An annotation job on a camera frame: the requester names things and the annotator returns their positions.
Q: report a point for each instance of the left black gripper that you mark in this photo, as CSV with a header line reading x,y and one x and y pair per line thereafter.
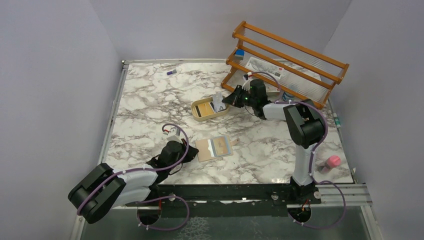
x,y
185,152

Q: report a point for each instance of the beige card holder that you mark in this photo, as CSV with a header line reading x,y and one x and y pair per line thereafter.
x,y
205,155

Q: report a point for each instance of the blue white small jar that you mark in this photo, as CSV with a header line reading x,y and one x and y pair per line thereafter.
x,y
286,97

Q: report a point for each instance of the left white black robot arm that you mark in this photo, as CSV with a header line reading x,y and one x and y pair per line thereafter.
x,y
105,188

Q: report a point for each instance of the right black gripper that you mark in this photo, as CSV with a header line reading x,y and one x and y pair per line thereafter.
x,y
237,98

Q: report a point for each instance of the small grey box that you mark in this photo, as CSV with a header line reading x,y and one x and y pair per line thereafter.
x,y
272,91

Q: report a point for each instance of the blue grey eraser block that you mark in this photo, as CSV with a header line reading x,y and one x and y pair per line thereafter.
x,y
239,54

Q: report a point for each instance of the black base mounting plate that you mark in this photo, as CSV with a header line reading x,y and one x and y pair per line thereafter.
x,y
226,200

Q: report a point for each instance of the pink round cap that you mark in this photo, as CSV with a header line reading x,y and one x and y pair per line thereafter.
x,y
331,163

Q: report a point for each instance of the tan card in holder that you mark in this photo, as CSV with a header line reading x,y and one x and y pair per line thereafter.
x,y
220,146

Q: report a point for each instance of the beige oval tray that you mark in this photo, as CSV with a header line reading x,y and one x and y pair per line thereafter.
x,y
215,115

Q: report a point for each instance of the orange wooden shelf rack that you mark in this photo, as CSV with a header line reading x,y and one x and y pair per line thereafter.
x,y
309,74

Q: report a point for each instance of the yellow card with black stripe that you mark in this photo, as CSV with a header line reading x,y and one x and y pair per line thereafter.
x,y
204,109

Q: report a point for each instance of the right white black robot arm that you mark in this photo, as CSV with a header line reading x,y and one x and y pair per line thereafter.
x,y
307,126

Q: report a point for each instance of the green white tube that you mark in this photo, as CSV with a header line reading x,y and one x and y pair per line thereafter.
x,y
336,120

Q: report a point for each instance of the clear printed packet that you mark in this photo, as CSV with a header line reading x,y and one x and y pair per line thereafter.
x,y
258,65

